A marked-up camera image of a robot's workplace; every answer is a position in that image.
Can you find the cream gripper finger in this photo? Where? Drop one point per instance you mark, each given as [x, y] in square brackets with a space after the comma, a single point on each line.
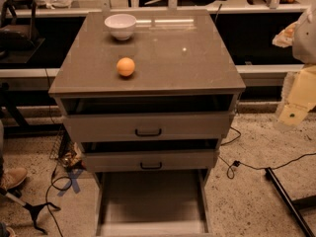
[289, 117]
[285, 37]

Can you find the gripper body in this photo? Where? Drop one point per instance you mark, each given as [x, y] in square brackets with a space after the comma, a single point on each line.
[306, 43]

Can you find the orange fruit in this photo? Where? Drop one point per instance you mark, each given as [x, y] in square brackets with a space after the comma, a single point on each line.
[125, 66]

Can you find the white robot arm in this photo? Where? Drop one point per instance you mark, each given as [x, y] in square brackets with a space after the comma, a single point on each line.
[303, 46]

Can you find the grey drawer cabinet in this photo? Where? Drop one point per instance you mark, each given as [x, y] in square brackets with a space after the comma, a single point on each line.
[175, 53]

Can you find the open bottom drawer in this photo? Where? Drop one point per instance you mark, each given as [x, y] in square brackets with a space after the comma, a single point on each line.
[153, 204]

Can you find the black metal stand leg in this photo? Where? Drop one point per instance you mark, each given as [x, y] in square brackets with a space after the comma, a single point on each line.
[295, 206]

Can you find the white ceramic bowl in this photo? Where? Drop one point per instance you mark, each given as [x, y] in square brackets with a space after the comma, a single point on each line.
[121, 26]

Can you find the blue tape cross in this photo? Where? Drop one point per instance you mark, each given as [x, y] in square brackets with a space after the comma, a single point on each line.
[72, 182]

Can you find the black chair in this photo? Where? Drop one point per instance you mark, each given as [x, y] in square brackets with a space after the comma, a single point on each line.
[18, 43]

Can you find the black tripod foot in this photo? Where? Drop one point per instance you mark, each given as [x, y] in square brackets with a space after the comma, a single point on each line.
[34, 210]

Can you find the brown shoe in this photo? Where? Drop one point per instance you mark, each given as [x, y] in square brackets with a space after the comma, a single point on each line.
[13, 177]

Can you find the top drawer with handle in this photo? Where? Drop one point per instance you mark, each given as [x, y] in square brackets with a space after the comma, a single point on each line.
[147, 118]

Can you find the drawer with handle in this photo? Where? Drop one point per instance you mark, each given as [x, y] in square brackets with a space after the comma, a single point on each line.
[150, 155]
[147, 118]

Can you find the middle drawer with handle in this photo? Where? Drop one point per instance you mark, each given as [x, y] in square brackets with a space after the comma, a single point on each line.
[150, 155]

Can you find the wire basket with items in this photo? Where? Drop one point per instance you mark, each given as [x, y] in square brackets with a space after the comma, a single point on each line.
[64, 151]

